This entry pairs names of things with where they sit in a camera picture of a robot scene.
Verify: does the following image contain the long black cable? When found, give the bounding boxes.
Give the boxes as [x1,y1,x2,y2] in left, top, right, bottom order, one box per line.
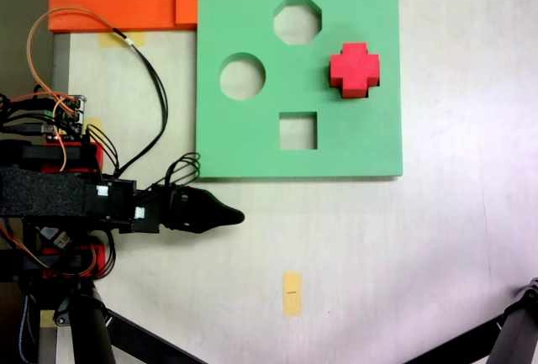
[112,27,170,175]

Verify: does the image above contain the red cross columnar block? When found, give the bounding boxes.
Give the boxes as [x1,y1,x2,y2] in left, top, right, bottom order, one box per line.
[329,42,382,99]

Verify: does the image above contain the black camera tripod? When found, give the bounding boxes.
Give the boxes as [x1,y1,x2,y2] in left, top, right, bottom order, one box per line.
[52,277,211,364]

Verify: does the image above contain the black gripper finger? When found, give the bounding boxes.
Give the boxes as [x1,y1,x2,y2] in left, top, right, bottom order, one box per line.
[176,210,246,235]
[180,186,244,216]

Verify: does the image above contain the yellow tape strip with mark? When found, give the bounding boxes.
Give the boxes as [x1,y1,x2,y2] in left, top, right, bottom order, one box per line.
[282,272,303,318]

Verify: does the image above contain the black gripper wire loops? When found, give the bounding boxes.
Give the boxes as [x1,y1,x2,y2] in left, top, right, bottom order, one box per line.
[165,151,202,191]

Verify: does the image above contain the circuit board with wires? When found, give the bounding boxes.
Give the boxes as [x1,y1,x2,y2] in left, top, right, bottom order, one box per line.
[44,93,88,138]

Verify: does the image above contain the green shape sorting board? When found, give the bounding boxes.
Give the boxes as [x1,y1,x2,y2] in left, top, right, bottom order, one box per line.
[194,0,404,181]

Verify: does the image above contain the orange wire loop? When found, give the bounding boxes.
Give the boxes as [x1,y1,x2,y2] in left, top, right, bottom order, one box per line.
[26,7,127,101]

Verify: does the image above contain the black notched tripod stack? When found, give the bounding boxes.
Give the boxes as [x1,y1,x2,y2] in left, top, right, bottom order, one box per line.
[401,276,538,364]

